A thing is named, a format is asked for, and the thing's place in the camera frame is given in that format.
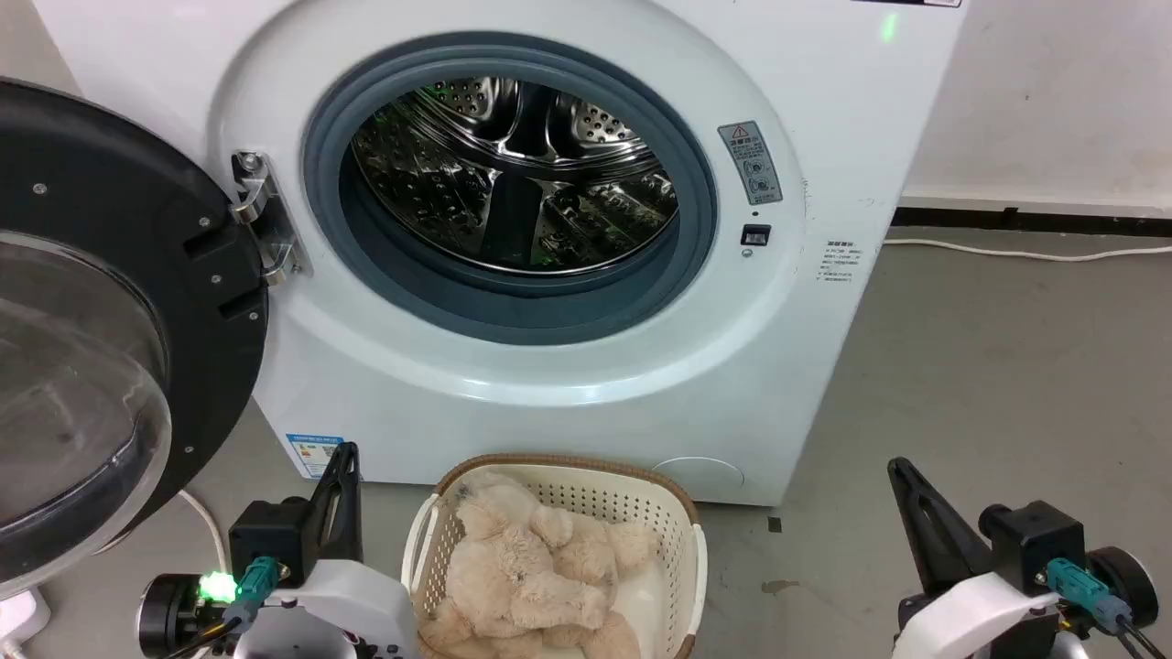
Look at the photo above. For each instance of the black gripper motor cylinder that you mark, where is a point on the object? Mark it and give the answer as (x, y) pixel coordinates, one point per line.
(165, 613)
(1126, 577)

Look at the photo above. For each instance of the black door latch socket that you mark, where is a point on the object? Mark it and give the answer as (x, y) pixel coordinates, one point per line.
(755, 235)

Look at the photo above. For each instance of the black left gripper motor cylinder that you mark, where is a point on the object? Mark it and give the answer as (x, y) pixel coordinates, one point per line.
(165, 613)

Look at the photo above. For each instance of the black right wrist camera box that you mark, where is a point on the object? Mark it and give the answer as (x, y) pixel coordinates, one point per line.
(1035, 540)

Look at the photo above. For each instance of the black round glass washer door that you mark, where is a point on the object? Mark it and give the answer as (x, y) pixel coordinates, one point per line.
(92, 156)

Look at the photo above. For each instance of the blue energy label sticker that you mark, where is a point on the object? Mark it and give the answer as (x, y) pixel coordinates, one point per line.
(311, 455)

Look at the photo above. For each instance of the white front-load washing machine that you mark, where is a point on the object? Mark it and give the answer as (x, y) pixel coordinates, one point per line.
(732, 384)

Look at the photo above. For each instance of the grey warning sticker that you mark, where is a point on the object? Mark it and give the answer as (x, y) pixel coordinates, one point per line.
(751, 163)

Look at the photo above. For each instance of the chrome door hinge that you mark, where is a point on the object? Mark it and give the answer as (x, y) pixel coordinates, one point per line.
(265, 220)

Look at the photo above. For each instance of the black wall baseboard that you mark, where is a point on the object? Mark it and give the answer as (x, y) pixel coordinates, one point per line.
(1035, 223)

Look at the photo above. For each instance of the small printed text label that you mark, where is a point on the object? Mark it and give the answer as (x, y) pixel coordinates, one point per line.
(842, 261)

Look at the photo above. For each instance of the white plastic laundry basket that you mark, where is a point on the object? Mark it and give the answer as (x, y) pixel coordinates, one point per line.
(678, 540)

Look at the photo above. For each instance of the round white filter cover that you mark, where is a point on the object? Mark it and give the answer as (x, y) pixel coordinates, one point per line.
(698, 476)

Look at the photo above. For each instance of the grey rubber door gasket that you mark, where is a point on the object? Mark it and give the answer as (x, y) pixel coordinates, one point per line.
(513, 316)

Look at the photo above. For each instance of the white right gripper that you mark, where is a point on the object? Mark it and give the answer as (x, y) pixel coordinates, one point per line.
(980, 618)

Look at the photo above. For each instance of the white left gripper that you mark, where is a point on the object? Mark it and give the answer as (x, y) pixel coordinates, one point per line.
(357, 604)

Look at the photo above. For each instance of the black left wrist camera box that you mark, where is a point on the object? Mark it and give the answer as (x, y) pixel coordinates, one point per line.
(265, 535)

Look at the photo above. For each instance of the stainless steel washer drum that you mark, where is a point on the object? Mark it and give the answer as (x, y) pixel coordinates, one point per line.
(430, 183)

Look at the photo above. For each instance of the beige plush teddy bear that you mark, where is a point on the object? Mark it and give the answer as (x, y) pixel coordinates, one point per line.
(522, 567)

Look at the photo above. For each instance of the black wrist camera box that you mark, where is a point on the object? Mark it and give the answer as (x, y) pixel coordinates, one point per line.
(265, 535)
(1035, 540)

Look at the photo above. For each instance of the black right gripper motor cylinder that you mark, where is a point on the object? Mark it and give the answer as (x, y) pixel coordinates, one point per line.
(1126, 577)

